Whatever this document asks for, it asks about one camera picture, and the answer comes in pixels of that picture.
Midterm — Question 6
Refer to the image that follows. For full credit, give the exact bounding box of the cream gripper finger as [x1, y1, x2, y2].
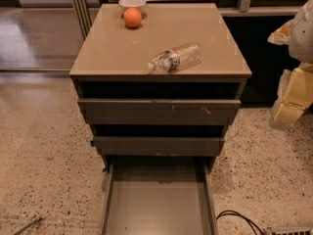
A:
[267, 20, 292, 45]
[272, 63, 313, 124]

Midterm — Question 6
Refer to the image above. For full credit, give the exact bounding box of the clear plastic water bottle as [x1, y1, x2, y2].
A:
[147, 42, 201, 73]

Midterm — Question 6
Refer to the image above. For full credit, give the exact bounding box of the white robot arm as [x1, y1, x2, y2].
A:
[267, 0, 313, 128]

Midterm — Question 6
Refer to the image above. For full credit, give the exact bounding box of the brown drawer cabinet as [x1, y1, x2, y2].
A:
[70, 4, 251, 164]

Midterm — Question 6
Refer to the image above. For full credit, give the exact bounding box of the grey top drawer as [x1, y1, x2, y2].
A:
[78, 99, 241, 125]

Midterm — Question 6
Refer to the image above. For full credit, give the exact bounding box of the grey open bottom drawer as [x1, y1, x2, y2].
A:
[100, 161, 218, 235]

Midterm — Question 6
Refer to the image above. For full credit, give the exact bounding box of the grey middle drawer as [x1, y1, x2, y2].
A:
[92, 136, 224, 157]

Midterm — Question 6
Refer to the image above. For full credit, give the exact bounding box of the grey floor vent grille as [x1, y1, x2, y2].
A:
[264, 227, 313, 235]

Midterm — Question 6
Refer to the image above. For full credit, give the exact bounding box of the orange ball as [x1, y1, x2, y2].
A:
[123, 8, 142, 27]

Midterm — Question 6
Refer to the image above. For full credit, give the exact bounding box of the white plastic cup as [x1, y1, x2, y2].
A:
[118, 0, 147, 12]

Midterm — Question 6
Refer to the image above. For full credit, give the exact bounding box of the thin metal rod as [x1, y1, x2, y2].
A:
[13, 217, 44, 235]

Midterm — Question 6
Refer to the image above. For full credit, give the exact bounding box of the black cable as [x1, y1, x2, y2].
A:
[215, 210, 265, 235]

